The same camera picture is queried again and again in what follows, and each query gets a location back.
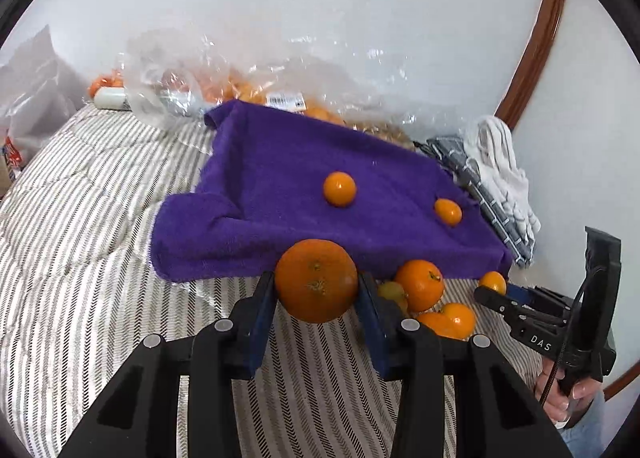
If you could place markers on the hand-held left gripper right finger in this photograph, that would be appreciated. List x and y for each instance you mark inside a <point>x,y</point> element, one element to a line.
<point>372,318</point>

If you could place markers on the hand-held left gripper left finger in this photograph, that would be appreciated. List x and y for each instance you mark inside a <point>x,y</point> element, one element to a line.
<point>260,318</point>

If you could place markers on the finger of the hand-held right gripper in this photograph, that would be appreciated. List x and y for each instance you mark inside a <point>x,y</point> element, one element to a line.
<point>520,295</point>
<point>500,305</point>

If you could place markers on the small green kumquat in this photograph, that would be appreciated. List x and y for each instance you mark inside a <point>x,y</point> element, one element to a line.
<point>401,307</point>
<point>390,289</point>

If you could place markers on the medium orange mandarin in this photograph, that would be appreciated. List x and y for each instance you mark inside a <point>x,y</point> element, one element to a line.
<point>419,285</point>
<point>432,324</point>
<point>461,318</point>

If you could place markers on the large orange mandarin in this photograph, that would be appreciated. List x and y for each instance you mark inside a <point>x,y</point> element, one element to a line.
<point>316,280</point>

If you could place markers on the person's right hand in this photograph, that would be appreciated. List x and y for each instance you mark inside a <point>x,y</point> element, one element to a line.
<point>555,405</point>

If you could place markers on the small orange kumquat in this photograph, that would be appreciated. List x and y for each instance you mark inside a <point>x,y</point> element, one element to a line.
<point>492,282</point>
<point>448,212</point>
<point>339,189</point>

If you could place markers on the grey checked cloth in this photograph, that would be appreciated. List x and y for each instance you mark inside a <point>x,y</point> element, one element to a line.
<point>480,188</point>

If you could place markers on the white fluffy towel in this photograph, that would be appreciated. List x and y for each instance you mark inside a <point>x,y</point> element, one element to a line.
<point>500,158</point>

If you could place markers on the person's blue jeans leg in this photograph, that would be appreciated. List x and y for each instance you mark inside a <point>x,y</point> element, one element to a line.
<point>585,438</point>

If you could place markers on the purple towel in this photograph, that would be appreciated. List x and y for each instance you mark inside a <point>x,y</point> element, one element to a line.
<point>280,163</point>

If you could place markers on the striped grey white blanket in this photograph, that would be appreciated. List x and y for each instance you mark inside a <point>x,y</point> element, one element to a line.
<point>100,238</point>

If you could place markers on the clear bag of longans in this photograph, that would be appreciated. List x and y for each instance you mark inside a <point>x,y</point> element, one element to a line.
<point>385,133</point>

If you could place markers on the labelled clear bag of oranges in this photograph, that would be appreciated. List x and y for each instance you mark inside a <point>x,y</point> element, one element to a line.
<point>240,88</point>

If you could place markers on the large crumpled clear plastic bag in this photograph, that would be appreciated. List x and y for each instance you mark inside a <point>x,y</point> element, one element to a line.
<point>400,88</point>

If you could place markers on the small crumpled clear plastic bag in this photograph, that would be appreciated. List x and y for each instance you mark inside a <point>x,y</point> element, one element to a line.
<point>155,83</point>

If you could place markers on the white bottle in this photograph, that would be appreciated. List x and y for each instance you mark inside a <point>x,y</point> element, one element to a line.
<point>112,99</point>

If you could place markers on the oranges behind plastic bag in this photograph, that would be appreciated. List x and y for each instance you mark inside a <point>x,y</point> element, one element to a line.
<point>102,84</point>

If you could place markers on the colourful cardboard box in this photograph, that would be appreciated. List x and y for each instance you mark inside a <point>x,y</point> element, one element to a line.
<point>10,158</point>

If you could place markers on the white plastic bag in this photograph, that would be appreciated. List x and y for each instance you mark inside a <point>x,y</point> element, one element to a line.
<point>35,88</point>

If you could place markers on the brown wooden door frame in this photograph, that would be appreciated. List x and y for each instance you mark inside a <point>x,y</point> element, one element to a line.
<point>540,38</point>

